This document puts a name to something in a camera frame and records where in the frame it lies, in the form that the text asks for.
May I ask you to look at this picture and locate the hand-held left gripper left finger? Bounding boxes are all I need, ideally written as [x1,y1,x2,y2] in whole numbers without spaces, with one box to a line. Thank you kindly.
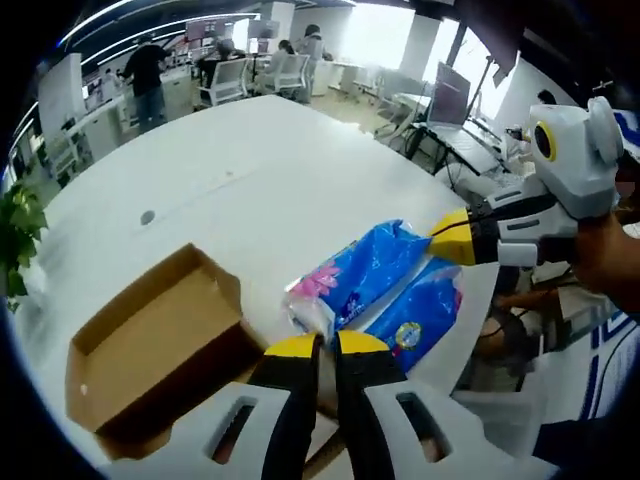
[97,333,325,480]

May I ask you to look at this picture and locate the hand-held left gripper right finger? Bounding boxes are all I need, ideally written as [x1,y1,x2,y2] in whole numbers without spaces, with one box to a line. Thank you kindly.
[334,329,557,480]

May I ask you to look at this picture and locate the blue wet wipes pack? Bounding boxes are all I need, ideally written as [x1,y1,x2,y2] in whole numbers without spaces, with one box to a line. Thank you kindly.
[362,262,464,374]

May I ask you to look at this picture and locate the brown cardboard shoe box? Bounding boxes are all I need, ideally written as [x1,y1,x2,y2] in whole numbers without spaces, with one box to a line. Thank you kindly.
[64,243,351,461]

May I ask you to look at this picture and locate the blue flowered tissue pack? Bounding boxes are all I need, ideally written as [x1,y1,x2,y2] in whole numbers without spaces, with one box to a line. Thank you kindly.
[283,218,434,346]

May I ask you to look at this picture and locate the person's right hand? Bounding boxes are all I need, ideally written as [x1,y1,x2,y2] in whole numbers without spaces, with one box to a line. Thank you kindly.
[574,209,640,307]

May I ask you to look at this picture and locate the black laptop stand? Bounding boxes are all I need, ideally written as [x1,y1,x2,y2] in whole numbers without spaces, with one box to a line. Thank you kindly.
[374,119,461,176]

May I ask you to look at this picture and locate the open laptop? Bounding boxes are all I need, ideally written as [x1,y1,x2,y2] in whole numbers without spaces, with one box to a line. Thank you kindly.
[427,60,504,174]

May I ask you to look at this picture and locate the white table socket panel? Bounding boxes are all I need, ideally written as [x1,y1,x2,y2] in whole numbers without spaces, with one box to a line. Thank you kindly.
[134,169,241,229]

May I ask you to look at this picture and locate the white office chair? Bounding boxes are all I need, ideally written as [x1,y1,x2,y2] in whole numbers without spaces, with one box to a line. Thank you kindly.
[272,53,311,96]
[199,59,249,106]

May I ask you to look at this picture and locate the potted green plant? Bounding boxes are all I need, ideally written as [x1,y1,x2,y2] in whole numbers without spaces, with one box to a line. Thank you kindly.
[0,182,51,314]

